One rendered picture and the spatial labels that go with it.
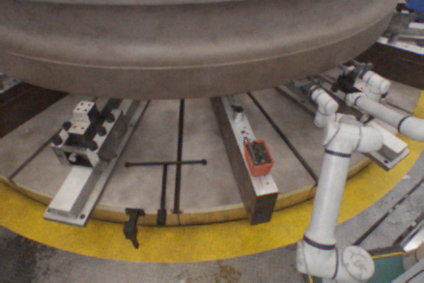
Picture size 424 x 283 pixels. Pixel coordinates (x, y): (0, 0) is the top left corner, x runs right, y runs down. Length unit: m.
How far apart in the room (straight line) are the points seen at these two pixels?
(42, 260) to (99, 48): 1.58
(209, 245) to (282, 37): 1.60
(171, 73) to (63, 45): 0.77
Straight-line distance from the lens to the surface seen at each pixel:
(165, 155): 2.43
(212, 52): 1.97
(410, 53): 3.56
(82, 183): 2.24
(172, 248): 2.36
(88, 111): 2.16
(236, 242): 2.37
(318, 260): 1.56
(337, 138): 1.42
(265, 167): 1.76
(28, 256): 2.68
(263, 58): 2.01
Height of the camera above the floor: 2.17
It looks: 45 degrees down
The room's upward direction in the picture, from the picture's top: straight up
